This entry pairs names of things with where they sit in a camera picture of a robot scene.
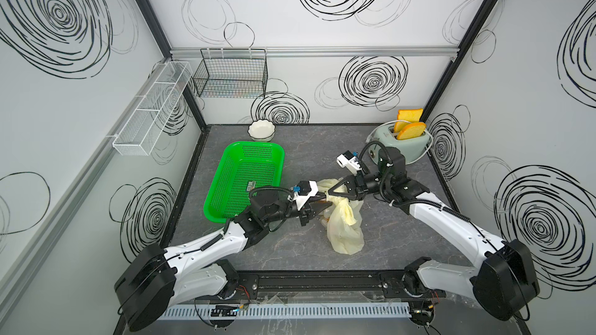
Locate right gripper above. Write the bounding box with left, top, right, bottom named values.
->
left=327, top=172, right=391, bottom=202

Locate yellow plastic bag with oranges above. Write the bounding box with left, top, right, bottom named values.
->
left=317, top=178, right=365, bottom=255

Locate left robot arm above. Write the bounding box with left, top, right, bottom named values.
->
left=114, top=181, right=333, bottom=332

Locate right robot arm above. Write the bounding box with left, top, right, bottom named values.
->
left=337, top=141, right=540, bottom=320

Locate mint green toaster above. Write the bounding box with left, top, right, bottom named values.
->
left=366, top=119, right=434, bottom=164

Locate toast slice front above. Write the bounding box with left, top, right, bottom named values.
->
left=397, top=122, right=426, bottom=141

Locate toast slice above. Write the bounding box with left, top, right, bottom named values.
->
left=394, top=109, right=424, bottom=133
left=397, top=122, right=426, bottom=141

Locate green plastic basket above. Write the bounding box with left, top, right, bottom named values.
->
left=203, top=141, right=286, bottom=223

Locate toast slice rear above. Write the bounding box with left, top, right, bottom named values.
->
left=394, top=109, right=424, bottom=133

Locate white scalloped bowl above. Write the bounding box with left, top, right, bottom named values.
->
left=248, top=119, right=276, bottom=142

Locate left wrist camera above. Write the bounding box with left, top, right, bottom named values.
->
left=292, top=181, right=318, bottom=210

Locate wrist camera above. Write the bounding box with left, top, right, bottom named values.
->
left=336, top=150, right=362, bottom=175
left=292, top=181, right=318, bottom=210

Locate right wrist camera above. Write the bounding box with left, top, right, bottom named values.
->
left=336, top=150, right=362, bottom=175

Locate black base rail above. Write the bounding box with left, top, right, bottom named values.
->
left=181, top=268, right=481, bottom=299

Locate white slotted cable duct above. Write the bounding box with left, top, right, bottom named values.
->
left=159, top=302, right=411, bottom=321

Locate black wire basket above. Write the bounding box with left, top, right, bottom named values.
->
left=192, top=48, right=269, bottom=99

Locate white mesh wall shelf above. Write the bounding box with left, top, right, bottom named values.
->
left=113, top=60, right=192, bottom=156

